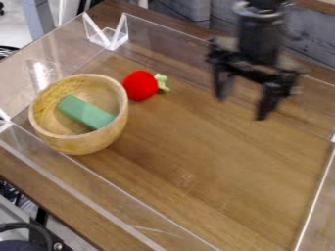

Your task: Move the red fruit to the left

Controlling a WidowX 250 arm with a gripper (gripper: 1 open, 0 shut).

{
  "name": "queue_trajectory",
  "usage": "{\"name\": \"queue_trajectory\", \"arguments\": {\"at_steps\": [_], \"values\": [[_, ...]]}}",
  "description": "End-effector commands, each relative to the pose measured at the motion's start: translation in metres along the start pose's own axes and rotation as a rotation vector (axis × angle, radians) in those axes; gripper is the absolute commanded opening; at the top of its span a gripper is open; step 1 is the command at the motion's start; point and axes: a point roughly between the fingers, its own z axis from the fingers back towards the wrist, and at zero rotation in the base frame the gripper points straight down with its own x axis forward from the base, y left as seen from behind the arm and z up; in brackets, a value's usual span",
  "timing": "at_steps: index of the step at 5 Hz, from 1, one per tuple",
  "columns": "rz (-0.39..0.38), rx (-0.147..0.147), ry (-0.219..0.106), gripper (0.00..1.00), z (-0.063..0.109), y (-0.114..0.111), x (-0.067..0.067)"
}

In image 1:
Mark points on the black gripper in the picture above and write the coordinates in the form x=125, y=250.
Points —
x=255, y=58

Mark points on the red plush fruit green stem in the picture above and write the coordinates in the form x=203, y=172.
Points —
x=142, y=85

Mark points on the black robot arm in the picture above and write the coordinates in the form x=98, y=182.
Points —
x=255, y=58

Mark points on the green rectangular block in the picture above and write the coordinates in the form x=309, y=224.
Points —
x=85, y=112

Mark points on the light wooden bowl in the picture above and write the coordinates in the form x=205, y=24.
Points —
x=61, y=132

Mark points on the clear acrylic tray enclosure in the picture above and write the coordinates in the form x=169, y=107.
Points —
x=198, y=178

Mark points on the black table leg bracket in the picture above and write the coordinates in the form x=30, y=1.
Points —
x=49, y=236

